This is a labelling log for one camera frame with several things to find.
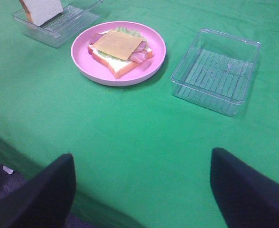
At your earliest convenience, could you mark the pink round plate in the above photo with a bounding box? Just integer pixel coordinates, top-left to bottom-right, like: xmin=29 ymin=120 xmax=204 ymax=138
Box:
xmin=71 ymin=21 xmax=167 ymax=86

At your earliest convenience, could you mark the green tablecloth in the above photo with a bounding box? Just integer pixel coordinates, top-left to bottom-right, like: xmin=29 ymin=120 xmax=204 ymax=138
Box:
xmin=0 ymin=0 xmax=279 ymax=228

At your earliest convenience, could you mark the yellow cheese slice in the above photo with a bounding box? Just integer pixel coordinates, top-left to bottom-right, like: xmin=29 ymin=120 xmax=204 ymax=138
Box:
xmin=92 ymin=29 xmax=143 ymax=60

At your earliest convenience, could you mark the clear right plastic container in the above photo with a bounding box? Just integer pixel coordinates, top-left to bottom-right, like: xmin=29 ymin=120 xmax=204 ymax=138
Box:
xmin=171 ymin=28 xmax=261 ymax=116

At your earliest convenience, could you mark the clear left plastic container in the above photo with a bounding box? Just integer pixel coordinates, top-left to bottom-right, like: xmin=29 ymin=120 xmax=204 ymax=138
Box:
xmin=12 ymin=0 xmax=103 ymax=48

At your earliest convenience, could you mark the bacon strip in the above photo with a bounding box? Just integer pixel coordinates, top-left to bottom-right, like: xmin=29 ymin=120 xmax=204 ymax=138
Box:
xmin=128 ymin=41 xmax=148 ymax=63
xmin=89 ymin=33 xmax=103 ymax=45

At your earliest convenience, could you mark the clear plastic container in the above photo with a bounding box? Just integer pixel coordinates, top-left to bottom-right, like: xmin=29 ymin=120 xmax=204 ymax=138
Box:
xmin=12 ymin=0 xmax=103 ymax=48
xmin=171 ymin=28 xmax=261 ymax=116

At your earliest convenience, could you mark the green lettuce leaf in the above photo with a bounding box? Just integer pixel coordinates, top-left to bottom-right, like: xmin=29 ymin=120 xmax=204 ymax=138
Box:
xmin=102 ymin=27 xmax=149 ymax=49

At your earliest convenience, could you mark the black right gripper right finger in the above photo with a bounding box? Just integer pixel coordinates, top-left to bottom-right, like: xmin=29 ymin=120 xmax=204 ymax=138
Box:
xmin=210 ymin=148 xmax=279 ymax=228

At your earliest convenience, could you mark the white bread slice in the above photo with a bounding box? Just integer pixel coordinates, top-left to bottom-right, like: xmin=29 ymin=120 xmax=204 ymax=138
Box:
xmin=88 ymin=44 xmax=153 ymax=78
xmin=19 ymin=0 xmax=63 ymax=26

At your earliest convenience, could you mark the white floor scrap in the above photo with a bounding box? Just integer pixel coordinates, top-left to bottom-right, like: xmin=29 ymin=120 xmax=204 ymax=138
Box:
xmin=2 ymin=165 xmax=14 ymax=175

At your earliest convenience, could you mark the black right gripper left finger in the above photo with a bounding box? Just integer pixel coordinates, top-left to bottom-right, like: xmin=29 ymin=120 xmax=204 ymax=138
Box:
xmin=0 ymin=153 xmax=76 ymax=228

